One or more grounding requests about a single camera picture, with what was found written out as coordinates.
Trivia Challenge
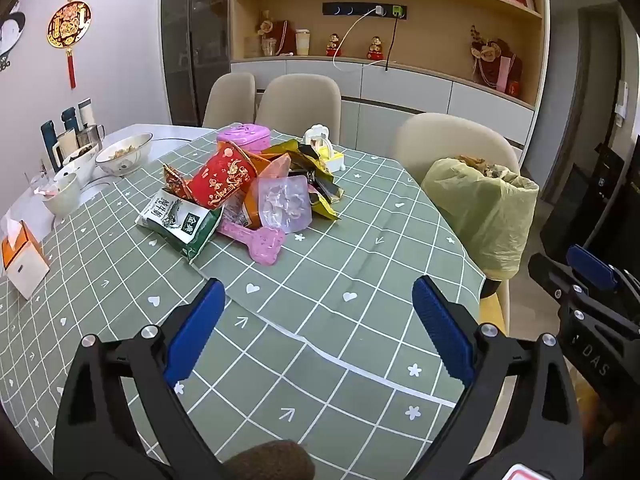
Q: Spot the bin with yellow-green bag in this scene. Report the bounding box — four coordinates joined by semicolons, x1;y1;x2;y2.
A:
421;156;540;281

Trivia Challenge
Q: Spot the wooden shelf unit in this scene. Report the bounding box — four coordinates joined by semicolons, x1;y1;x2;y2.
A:
229;0;550;111

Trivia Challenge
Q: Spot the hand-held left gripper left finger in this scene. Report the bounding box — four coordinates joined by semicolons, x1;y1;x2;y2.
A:
52;278;236;480

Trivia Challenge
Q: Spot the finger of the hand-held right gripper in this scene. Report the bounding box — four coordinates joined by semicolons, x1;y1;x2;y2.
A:
567;245;640;311
528;252;588;306

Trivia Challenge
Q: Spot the orange packet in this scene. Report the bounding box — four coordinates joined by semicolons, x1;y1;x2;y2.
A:
235;152;272;228

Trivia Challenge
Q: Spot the white bowl with food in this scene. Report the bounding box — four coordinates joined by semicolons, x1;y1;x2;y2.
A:
54;142;100;187

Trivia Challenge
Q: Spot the steel mug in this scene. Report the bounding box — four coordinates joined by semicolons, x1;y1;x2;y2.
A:
75;124;107;154

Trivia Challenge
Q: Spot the orange and white tissue box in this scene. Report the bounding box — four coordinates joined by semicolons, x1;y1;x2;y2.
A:
0;220;51;301

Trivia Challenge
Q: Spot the pink plastic scoop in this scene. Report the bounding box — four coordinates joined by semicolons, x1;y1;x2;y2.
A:
218;220;286;264

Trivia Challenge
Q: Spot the green checked tablecloth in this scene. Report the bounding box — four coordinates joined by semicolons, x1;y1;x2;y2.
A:
0;127;486;480

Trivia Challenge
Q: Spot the yellow seat cushion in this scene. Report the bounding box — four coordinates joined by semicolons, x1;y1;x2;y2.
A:
479;291;508;333

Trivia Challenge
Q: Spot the black cable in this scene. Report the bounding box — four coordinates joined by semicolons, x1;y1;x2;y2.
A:
385;15;401;72

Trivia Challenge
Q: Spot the white charger cable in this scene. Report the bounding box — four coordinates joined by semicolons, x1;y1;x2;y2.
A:
332;7;383;68

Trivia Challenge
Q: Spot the dark glass cabinet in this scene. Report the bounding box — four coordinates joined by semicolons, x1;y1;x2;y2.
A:
161;0;232;127

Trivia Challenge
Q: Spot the black power strip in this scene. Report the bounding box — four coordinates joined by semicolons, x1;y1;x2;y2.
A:
322;2;408;18

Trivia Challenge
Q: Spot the small white bowl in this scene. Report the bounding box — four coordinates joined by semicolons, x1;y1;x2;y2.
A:
40;172;82;217

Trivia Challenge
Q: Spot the white and yellow toy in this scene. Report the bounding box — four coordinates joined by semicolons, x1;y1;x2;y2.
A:
303;125;346;173

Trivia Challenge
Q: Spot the person's right forearm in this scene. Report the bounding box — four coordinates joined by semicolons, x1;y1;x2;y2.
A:
570;370;631;456

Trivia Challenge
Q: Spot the red snack packet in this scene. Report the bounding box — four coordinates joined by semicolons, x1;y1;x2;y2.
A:
186;141;258;210

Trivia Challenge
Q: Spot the pink tin box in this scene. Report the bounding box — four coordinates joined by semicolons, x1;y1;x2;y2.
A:
216;123;271;153

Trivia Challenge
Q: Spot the black furniture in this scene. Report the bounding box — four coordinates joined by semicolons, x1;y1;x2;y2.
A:
542;145;640;281

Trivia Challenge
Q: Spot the green snack bag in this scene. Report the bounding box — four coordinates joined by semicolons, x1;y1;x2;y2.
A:
136;187;224;264

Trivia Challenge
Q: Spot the yellow foil wrapper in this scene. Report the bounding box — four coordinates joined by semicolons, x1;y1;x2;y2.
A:
287;140;343;222

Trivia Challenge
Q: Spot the large patterned bowl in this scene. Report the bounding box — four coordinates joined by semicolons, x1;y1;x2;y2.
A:
95;133;153;177

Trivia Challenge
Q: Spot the beige dining chair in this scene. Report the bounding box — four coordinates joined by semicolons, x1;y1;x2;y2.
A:
202;72;257;129
391;112;523;341
256;74;342;146

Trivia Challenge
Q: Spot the white jug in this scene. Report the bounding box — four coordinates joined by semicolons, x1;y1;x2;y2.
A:
52;130;77;167

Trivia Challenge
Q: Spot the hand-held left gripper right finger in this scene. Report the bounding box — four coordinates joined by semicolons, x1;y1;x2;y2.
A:
407;275;586;480

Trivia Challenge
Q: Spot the clear plastic blister tray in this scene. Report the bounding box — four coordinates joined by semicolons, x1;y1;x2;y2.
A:
257;176;313;233

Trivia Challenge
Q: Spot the red gold wall ornament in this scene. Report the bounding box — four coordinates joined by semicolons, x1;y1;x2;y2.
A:
47;0;92;90

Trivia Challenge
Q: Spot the white low cabinet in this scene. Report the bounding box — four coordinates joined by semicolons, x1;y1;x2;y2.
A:
230;57;538;161

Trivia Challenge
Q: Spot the person's left forearm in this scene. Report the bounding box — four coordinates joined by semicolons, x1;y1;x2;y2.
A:
222;439;317;480

